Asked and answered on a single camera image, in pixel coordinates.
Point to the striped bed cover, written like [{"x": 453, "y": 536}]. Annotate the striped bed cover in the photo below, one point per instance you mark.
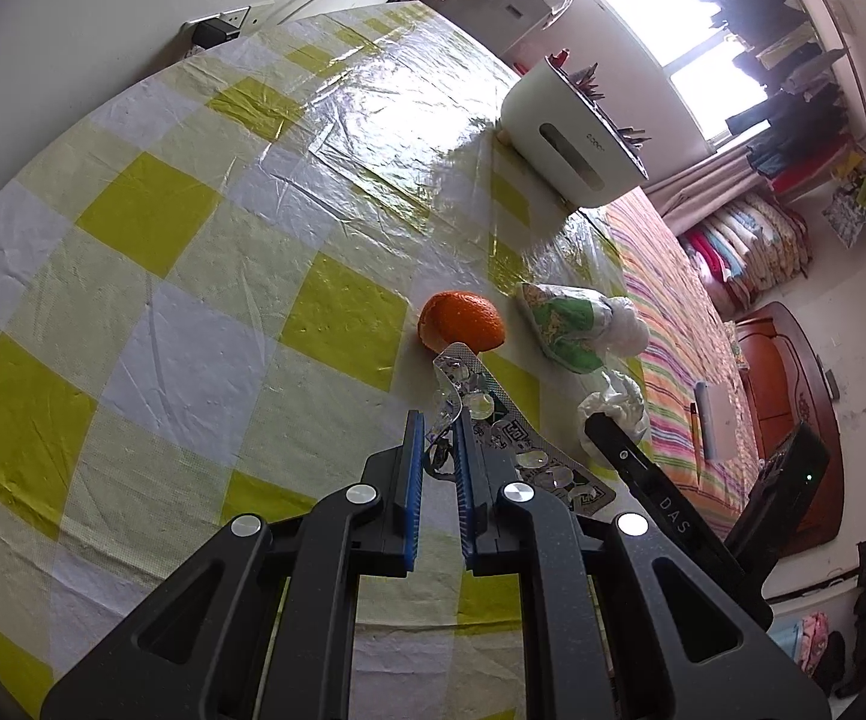
[{"x": 689, "y": 342}]

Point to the wall power socket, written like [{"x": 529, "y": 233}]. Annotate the wall power socket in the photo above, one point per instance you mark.
[{"x": 222, "y": 28}]

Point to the yellow checked tablecloth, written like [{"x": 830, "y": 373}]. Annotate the yellow checked tablecloth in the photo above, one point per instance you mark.
[{"x": 208, "y": 295}]

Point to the stack of folded quilts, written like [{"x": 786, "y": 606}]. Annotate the stack of folded quilts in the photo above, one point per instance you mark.
[{"x": 746, "y": 248}]

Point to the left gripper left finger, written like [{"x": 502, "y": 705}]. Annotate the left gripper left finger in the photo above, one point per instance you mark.
[{"x": 259, "y": 621}]

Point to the silver pill blister pack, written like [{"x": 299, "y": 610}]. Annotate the silver pill blister pack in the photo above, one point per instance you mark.
[{"x": 497, "y": 423}]

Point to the orange peel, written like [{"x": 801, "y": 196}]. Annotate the orange peel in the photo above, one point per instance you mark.
[{"x": 460, "y": 317}]

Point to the grey white notebook case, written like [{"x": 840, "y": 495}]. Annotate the grey white notebook case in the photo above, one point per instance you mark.
[{"x": 717, "y": 421}]

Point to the wooden headboard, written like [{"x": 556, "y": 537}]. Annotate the wooden headboard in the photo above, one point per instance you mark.
[{"x": 785, "y": 385}]

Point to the yellow pencil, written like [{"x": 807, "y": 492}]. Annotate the yellow pencil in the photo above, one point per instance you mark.
[{"x": 695, "y": 432}]

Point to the white desk organizer box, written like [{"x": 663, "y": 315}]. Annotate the white desk organizer box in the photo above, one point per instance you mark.
[{"x": 568, "y": 139}]

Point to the pink curtain right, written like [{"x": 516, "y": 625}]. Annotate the pink curtain right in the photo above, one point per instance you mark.
[{"x": 690, "y": 196}]

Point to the crumpled white tissue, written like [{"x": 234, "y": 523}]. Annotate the crumpled white tissue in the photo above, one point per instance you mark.
[{"x": 617, "y": 395}]

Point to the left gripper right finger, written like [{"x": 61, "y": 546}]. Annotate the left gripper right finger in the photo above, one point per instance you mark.
[{"x": 644, "y": 616}]

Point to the hanging clothes row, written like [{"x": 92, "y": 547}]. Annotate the hanging clothes row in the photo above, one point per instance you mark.
[{"x": 801, "y": 131}]

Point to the green white tissue pack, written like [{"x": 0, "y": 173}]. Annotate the green white tissue pack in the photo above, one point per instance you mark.
[{"x": 579, "y": 327}]

